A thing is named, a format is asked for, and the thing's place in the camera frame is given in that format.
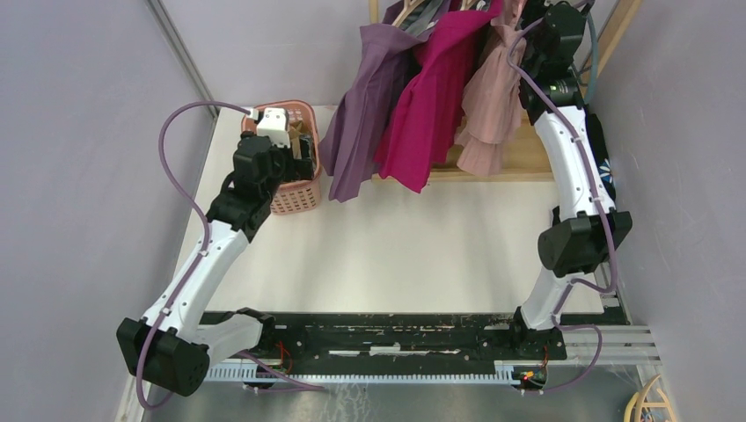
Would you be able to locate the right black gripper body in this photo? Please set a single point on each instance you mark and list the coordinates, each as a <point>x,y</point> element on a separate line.
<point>529,65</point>

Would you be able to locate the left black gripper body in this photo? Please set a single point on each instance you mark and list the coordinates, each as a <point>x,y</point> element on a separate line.
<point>281,159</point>

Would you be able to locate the blue-grey plastic hanger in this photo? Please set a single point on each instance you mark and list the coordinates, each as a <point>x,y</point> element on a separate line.
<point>587,77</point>

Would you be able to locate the pink pleated skirt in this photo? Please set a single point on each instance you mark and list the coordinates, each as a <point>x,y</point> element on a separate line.
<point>491,104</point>

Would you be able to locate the tan brown skirt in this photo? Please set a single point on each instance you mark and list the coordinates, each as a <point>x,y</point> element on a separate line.
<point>297,134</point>

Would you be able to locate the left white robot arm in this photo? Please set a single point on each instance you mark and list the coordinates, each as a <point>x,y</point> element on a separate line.
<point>177,341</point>

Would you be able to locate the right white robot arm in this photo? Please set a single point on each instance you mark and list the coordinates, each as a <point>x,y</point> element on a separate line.
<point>586,226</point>

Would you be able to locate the purple pleated skirt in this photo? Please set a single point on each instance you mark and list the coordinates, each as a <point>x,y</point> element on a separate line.
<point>387,66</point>

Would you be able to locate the magenta skirt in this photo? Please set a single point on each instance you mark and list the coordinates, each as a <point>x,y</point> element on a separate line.
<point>429,110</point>

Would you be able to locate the beige wooden hanger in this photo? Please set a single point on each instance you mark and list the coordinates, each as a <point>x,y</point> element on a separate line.
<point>408,7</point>

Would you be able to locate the wooden hanger on floor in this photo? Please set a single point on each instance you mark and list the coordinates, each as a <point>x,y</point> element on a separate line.
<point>650,403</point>

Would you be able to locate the orange plastic basket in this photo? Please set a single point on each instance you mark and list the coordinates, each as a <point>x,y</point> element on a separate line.
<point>299,196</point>

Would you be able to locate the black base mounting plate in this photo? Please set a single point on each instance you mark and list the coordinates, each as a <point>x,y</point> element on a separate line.
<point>403,344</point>

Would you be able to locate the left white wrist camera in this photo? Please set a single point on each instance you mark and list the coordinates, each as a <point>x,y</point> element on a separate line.
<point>271,122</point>

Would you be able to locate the wooden clothes rack frame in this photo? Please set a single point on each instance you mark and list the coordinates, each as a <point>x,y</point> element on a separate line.
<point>525,159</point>

